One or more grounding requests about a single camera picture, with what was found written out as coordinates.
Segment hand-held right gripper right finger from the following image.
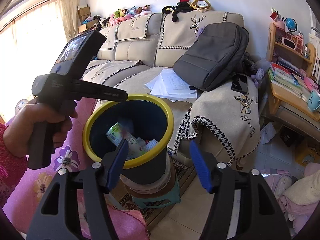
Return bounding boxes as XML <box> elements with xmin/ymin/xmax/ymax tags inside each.
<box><xmin>189</xmin><ymin>140</ymin><xmax>292</xmax><ymax>240</ymax></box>

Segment purple plush toy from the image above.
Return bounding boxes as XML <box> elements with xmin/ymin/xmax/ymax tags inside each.
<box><xmin>250</xmin><ymin>59</ymin><xmax>270</xmax><ymax>84</ymax></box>

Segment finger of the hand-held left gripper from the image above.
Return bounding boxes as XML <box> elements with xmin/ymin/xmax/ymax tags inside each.
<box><xmin>72</xmin><ymin>79</ymin><xmax>129</xmax><ymax>103</ymax></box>

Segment row of plush toys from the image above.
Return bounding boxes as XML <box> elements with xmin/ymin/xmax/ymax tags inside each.
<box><xmin>96</xmin><ymin>4</ymin><xmax>152</xmax><ymax>28</ymax></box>

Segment person's left hand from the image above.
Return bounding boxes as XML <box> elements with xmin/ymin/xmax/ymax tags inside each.
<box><xmin>3</xmin><ymin>96</ymin><xmax>78</xmax><ymax>158</ymax></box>

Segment blue globe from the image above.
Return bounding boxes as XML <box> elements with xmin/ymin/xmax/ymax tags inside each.
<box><xmin>285</xmin><ymin>18</ymin><xmax>298</xmax><ymax>33</ymax></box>

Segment wooden bookshelf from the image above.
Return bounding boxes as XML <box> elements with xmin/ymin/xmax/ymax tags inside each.
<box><xmin>260</xmin><ymin>22</ymin><xmax>320</xmax><ymax>120</ymax></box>

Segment green plastic stool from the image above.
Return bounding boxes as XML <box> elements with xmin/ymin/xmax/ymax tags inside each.
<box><xmin>131</xmin><ymin>177</ymin><xmax>182</xmax><ymax>209</ymax></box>

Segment pink toy microwave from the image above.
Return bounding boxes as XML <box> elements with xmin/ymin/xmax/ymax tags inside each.
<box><xmin>281</xmin><ymin>31</ymin><xmax>304</xmax><ymax>54</ymax></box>

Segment purple floral tablecloth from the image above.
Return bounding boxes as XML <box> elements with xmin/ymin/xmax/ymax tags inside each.
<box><xmin>0</xmin><ymin>97</ymin><xmax>150</xmax><ymax>240</ymax></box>

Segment stack of books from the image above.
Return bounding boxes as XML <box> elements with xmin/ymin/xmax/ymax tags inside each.
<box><xmin>269</xmin><ymin>62</ymin><xmax>304</xmax><ymax>98</ymax></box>

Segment white bucket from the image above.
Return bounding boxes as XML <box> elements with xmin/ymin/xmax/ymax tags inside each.
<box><xmin>120</xmin><ymin>155</ymin><xmax>177</xmax><ymax>195</ymax></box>

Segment yellow plush toy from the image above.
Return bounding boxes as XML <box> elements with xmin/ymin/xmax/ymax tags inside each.
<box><xmin>189</xmin><ymin>0</ymin><xmax>212</xmax><ymax>12</ymax></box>

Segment green snack box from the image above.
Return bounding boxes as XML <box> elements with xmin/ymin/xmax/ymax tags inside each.
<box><xmin>106</xmin><ymin>122</ymin><xmax>148</xmax><ymax>159</ymax></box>

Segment stacked cardboard boxes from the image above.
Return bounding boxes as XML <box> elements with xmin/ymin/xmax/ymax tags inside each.
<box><xmin>77</xmin><ymin>5</ymin><xmax>98</xmax><ymax>34</ymax></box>

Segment black plush toy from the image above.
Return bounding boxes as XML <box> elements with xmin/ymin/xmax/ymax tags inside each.
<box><xmin>162</xmin><ymin>0</ymin><xmax>194</xmax><ymax>22</ymax></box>

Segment mint green mug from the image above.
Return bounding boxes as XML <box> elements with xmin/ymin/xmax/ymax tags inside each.
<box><xmin>307</xmin><ymin>90</ymin><xmax>320</xmax><ymax>113</ymax></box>

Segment white paper sheets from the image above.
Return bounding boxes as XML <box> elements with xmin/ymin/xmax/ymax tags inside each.
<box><xmin>145</xmin><ymin>69</ymin><xmax>198</xmax><ymax>102</ymax></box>

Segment grey backpack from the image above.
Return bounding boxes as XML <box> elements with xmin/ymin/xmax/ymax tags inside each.
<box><xmin>172</xmin><ymin>22</ymin><xmax>250</xmax><ymax>92</ymax></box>

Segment beige sofa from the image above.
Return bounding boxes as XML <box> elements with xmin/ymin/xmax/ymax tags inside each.
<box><xmin>82</xmin><ymin>11</ymin><xmax>262</xmax><ymax>170</ymax></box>

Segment pile of pink clothes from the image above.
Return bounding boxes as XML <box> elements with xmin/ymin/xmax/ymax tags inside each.
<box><xmin>260</xmin><ymin>162</ymin><xmax>320</xmax><ymax>235</ymax></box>

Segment cream curtain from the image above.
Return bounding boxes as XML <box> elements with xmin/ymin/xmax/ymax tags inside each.
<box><xmin>0</xmin><ymin>0</ymin><xmax>80</xmax><ymax>120</ymax></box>

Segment yellow-rimmed dark blue bin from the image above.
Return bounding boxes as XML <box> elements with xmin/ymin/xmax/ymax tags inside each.
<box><xmin>82</xmin><ymin>94</ymin><xmax>174</xmax><ymax>193</ymax></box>

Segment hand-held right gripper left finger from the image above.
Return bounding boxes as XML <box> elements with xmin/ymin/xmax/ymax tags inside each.
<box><xmin>26</xmin><ymin>137</ymin><xmax>129</xmax><ymax>240</ymax></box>

